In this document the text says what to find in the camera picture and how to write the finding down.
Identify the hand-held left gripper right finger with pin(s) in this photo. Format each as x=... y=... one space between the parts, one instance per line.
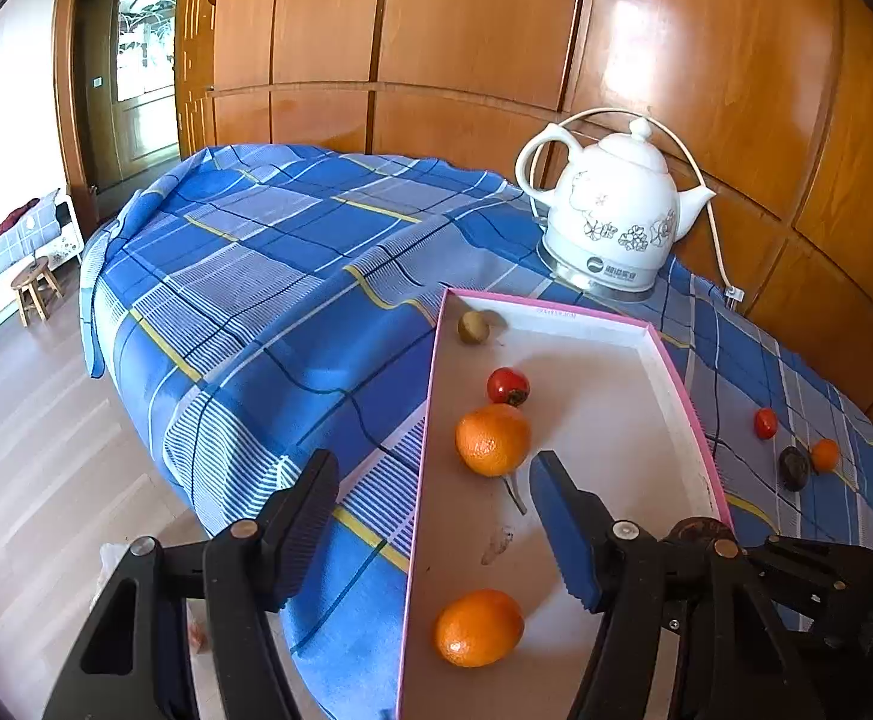
x=564 y=532

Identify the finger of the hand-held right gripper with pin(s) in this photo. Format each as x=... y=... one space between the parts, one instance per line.
x=826 y=574

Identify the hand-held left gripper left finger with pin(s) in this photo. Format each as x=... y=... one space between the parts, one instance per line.
x=309 y=532

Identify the large orange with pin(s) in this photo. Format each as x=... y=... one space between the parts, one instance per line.
x=492 y=439
x=479 y=628

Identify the small orange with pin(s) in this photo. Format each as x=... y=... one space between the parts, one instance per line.
x=826 y=456

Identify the pink-rimmed white cardboard box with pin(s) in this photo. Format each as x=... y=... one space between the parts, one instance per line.
x=601 y=390

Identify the red tomato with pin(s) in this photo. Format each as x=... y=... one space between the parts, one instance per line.
x=766 y=423
x=509 y=386

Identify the yellow longan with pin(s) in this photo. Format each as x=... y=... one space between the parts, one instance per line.
x=474 y=327

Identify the blue plaid tablecloth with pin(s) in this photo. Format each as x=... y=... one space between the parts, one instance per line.
x=271 y=300

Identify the metal kettle base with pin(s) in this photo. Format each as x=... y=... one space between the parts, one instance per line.
x=594 y=283

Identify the white power plug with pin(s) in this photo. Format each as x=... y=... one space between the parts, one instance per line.
x=733 y=294

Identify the white floral ceramic kettle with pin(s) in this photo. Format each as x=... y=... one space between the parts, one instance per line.
x=616 y=187

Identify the small wooden stool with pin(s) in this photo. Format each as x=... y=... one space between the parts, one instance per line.
x=33 y=274

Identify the white bench with checkered cushion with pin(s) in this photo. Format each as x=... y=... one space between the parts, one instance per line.
x=1 y=270

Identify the dark red cloth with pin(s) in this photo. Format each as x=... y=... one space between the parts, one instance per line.
x=12 y=215

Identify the wooden glass door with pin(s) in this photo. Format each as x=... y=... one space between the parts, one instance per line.
x=144 y=90

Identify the carved wooden door leaf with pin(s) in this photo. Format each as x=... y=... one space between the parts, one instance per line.
x=195 y=52

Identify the wooden panelled wardrobe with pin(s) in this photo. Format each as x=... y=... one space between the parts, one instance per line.
x=481 y=15

